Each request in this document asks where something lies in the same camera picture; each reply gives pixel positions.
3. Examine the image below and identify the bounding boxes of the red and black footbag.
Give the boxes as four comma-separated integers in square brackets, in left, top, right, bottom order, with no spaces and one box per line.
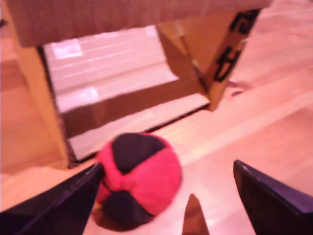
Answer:
[95,132,183,231]

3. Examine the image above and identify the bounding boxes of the cardboard dice tower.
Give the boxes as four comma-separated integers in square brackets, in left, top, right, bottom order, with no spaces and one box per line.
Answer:
[0,0,273,169]

